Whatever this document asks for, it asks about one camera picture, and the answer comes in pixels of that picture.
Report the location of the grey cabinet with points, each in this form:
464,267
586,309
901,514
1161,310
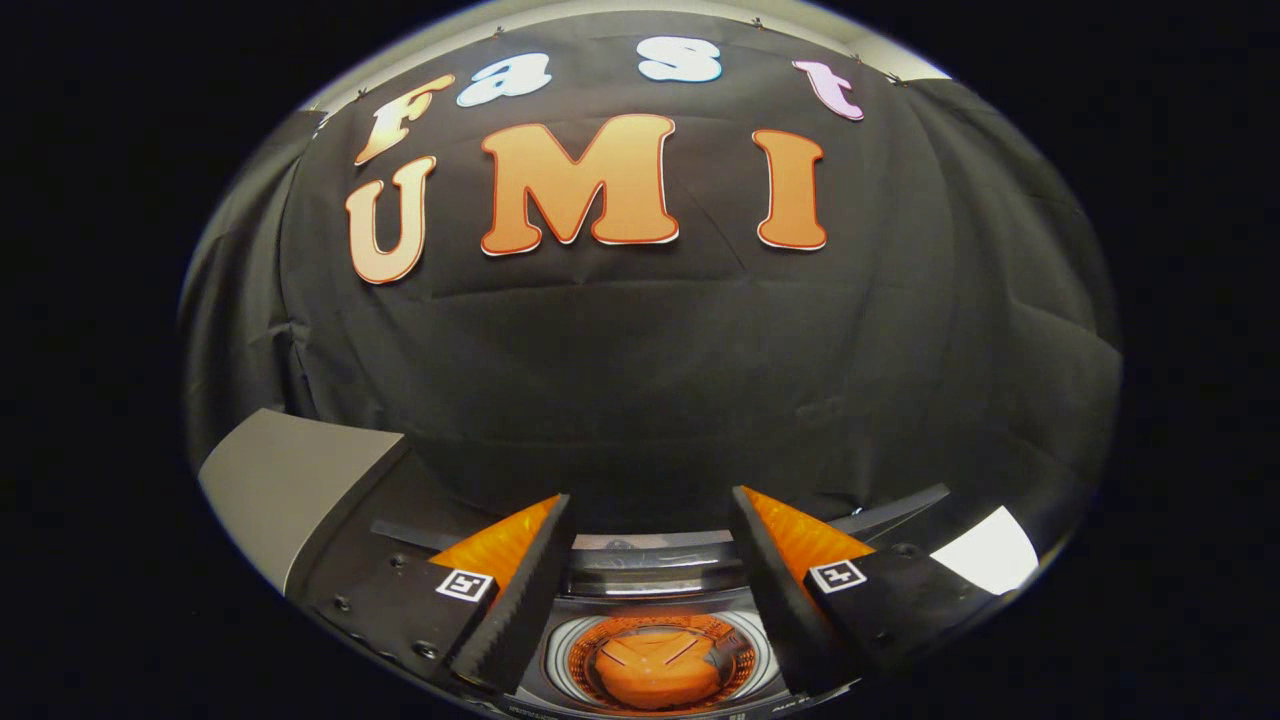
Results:
290,480

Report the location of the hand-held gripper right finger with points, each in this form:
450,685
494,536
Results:
778,590

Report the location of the black backdrop cloth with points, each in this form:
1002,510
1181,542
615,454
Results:
650,360

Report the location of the white board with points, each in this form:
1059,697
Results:
990,550

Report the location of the grey washing machine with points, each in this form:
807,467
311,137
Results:
650,560

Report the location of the yellow polo shirt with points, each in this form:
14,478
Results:
655,670

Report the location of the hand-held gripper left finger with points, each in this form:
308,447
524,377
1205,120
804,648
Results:
535,590

